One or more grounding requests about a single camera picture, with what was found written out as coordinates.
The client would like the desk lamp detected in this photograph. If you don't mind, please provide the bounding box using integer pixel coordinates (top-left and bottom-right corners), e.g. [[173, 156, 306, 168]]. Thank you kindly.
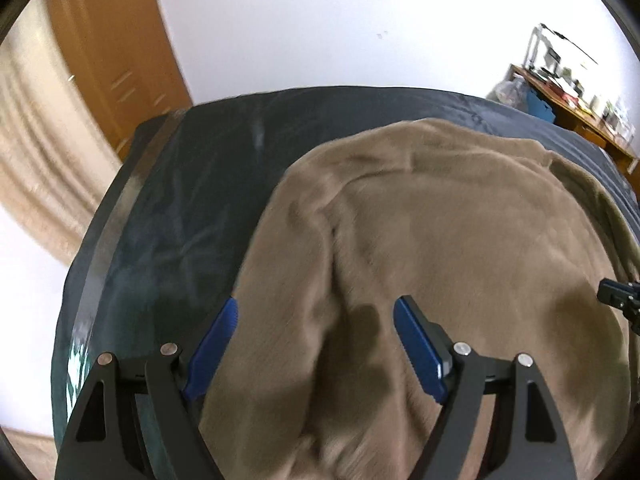
[[525, 22, 598, 73]]

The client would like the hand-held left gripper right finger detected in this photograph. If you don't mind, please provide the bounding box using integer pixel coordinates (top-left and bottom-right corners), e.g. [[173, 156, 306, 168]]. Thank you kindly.
[[393, 296, 581, 480]]

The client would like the brown fleece garment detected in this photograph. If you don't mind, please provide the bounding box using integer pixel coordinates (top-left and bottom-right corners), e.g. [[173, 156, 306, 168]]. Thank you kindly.
[[200, 117, 640, 480]]

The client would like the wooden desk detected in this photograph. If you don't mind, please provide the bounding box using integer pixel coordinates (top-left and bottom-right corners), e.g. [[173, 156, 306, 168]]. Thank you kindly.
[[507, 62, 640, 176]]

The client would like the blue plastic item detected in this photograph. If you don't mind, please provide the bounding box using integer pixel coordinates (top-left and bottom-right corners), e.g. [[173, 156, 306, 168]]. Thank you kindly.
[[525, 82, 557, 123]]

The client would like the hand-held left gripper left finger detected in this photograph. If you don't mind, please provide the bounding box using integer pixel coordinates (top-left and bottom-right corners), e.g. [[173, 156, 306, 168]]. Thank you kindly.
[[54, 297, 240, 480]]

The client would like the dark bed cover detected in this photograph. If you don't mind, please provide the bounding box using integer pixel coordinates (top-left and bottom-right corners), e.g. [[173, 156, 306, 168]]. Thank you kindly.
[[50, 85, 640, 461]]

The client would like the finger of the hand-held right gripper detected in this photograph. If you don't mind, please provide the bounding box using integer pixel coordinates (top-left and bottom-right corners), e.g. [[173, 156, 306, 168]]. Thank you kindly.
[[597, 277, 640, 336]]

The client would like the wooden door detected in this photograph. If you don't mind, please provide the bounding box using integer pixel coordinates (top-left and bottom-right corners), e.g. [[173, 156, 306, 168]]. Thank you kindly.
[[40, 0, 193, 161]]

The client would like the clear plastic bag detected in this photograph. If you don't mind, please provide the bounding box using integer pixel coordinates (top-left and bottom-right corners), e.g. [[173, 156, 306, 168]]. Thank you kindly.
[[487, 77, 526, 108]]

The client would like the beige curtain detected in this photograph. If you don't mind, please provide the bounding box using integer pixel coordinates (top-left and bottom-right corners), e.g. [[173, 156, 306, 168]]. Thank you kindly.
[[0, 0, 126, 266]]

